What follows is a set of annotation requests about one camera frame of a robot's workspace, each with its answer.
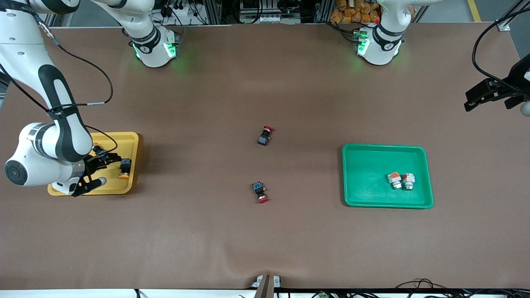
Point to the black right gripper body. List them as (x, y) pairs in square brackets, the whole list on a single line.
[(92, 163)]

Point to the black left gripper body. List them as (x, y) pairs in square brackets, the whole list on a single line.
[(518, 78)]

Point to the yellow mushroom push button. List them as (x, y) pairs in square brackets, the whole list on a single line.
[(125, 164), (95, 145)]

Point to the green push button white body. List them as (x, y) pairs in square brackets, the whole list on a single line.
[(408, 181)]

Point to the orange-capped white switch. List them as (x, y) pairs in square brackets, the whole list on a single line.
[(394, 180)]

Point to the yellow plastic tray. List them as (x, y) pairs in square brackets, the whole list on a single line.
[(124, 142)]

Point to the aluminium profile bar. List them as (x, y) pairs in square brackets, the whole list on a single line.
[(503, 25)]

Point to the green plastic tray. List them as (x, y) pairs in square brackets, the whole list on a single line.
[(368, 178)]

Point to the red mushroom push button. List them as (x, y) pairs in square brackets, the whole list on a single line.
[(263, 140), (258, 188)]

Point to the orange objects pile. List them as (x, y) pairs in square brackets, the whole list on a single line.
[(352, 12)]

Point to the brown table mat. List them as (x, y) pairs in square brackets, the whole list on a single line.
[(248, 240)]

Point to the white power strip with plugs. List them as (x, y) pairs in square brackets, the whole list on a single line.
[(188, 9)]

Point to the green connector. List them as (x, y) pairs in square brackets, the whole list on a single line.
[(323, 295)]

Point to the aluminium frame post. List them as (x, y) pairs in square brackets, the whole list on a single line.
[(324, 11), (212, 11)]

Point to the brown post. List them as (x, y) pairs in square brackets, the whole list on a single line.
[(265, 289)]

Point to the white table bracket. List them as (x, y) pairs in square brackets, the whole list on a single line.
[(276, 281)]

